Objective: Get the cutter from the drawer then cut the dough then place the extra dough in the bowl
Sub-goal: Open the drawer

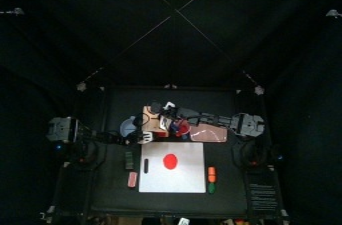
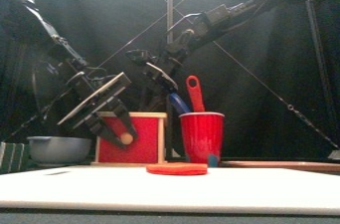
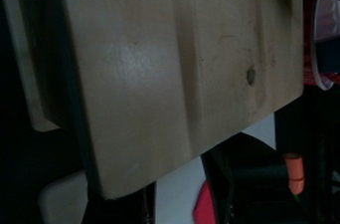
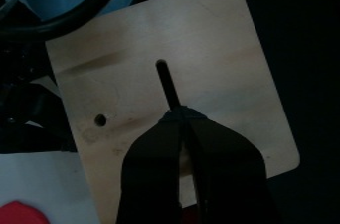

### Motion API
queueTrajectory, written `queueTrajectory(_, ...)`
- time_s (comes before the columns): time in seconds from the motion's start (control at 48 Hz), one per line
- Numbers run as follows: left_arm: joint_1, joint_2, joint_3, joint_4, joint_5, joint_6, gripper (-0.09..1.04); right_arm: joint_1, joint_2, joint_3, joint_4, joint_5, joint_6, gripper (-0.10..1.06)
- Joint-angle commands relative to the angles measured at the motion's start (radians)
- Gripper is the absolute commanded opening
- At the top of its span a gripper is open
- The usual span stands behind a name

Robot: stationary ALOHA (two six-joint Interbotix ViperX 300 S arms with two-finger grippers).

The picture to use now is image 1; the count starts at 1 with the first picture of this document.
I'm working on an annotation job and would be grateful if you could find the wooden drawer box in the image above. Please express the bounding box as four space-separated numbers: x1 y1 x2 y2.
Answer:
142 105 171 138

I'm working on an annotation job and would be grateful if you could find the blue-grey bowl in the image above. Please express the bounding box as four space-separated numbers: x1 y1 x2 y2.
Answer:
119 116 144 138

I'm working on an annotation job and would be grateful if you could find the red flat dough disc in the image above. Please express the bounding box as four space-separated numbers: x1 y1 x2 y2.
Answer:
162 153 179 171

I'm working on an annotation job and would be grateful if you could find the red cup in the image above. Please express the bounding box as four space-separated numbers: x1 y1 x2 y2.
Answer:
175 121 192 138

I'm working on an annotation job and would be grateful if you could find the dark green toy block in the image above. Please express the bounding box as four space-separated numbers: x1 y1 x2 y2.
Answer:
124 150 135 171

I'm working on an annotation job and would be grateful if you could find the pink brown tray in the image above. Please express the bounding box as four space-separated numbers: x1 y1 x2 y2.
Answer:
188 124 228 144

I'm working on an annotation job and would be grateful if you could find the pink toy block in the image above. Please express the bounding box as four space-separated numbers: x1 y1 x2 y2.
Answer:
127 171 139 189

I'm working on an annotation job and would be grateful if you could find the white cutting board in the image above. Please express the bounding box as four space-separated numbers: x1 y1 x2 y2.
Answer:
138 141 207 194

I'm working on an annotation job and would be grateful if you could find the orange toy piece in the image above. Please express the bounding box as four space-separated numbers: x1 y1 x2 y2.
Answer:
207 166 218 184

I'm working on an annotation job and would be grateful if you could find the white printed label sheet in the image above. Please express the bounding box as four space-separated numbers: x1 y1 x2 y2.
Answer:
248 183 278 212

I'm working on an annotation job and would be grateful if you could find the grey frame clamp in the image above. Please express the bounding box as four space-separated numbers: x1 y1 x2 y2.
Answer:
325 8 342 19

